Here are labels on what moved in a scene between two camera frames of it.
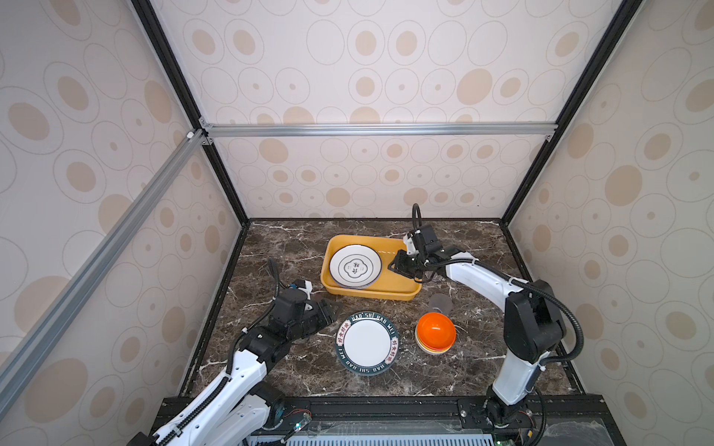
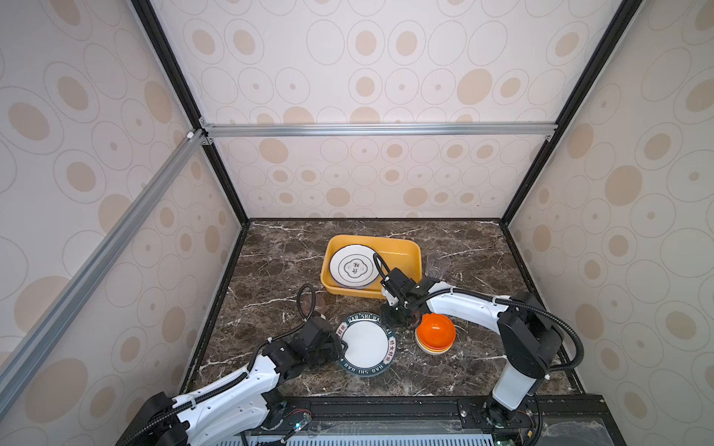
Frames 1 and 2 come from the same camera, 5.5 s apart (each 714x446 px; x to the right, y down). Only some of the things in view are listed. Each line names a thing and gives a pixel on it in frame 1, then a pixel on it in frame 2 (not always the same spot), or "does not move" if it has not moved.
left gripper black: x=324 y=314 -> x=334 y=343
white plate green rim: x=367 y=343 does not move
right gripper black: x=398 y=266 -> x=385 y=312
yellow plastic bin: x=391 y=284 does not move
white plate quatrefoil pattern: x=355 y=266 does not move
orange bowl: x=437 y=331 does not move
